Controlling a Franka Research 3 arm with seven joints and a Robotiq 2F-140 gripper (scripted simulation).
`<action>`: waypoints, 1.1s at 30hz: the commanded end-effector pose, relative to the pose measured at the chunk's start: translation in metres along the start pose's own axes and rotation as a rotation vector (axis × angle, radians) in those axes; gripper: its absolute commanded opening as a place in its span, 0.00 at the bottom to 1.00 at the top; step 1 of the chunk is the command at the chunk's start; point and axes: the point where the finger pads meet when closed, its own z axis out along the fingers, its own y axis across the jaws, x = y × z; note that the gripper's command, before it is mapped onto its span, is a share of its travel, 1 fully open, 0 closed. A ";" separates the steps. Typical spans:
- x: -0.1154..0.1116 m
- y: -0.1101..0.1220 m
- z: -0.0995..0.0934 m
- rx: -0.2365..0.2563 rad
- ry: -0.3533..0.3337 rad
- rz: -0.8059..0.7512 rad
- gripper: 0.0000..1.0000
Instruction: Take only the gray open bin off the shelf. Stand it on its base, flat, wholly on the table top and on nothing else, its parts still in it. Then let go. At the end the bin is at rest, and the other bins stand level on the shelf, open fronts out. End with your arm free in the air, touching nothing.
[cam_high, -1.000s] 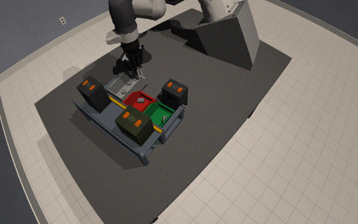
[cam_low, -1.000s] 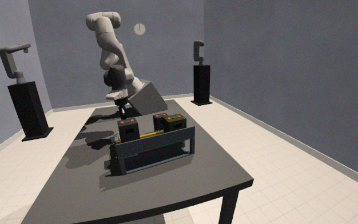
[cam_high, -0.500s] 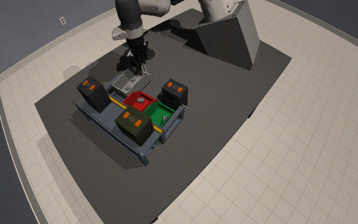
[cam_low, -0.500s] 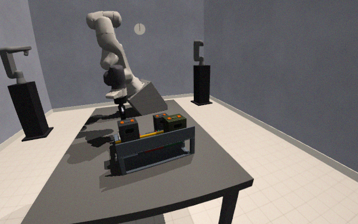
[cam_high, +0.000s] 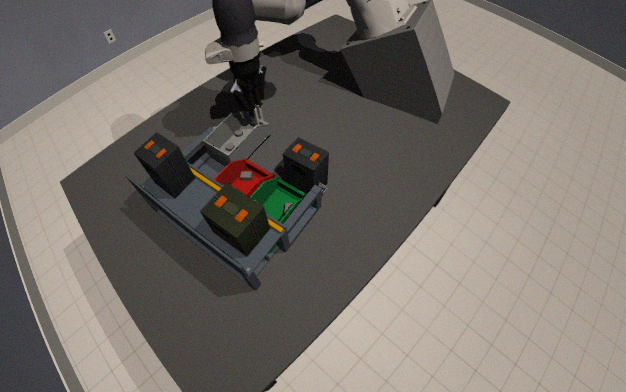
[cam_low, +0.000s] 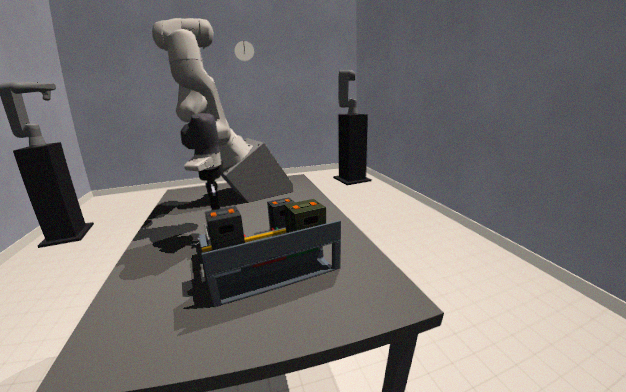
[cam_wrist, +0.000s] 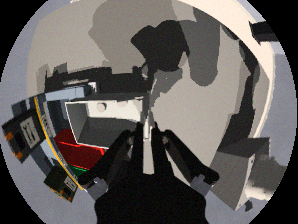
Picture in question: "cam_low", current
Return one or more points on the yellow flat bar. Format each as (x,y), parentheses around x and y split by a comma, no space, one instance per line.
(209,248)

